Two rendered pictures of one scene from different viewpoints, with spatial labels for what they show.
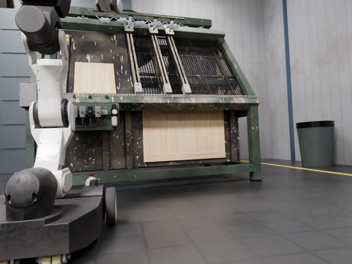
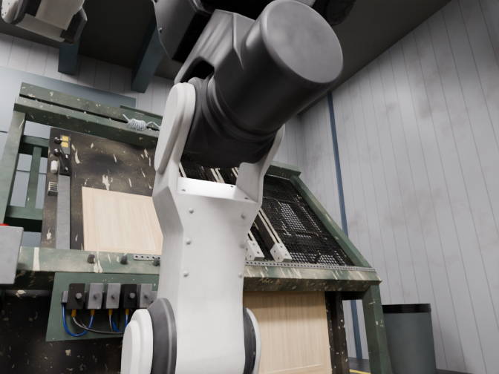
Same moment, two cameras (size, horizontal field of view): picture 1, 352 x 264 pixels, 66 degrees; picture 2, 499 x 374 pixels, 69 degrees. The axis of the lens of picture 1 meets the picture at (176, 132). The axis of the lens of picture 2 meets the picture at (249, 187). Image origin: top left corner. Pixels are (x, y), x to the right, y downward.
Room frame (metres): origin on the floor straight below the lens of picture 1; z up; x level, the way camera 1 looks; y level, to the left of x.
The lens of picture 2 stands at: (0.76, 0.72, 0.66)
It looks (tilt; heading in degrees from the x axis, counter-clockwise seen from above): 19 degrees up; 342
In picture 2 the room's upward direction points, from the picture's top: 2 degrees counter-clockwise
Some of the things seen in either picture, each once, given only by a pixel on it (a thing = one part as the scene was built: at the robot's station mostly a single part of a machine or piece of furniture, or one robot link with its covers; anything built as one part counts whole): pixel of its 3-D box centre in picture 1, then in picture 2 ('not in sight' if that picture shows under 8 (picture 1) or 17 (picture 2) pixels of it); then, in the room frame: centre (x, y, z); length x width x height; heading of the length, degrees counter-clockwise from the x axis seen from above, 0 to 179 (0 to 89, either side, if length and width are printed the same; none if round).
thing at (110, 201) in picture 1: (111, 205); not in sight; (1.52, 0.37, 0.10); 0.20 x 0.05 x 0.20; 11
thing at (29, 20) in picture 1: (40, 26); (246, 84); (1.18, 0.58, 0.97); 0.28 x 0.13 x 0.18; 11
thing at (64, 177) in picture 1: (44, 182); not in sight; (1.20, 0.58, 0.28); 0.21 x 0.20 x 0.13; 11
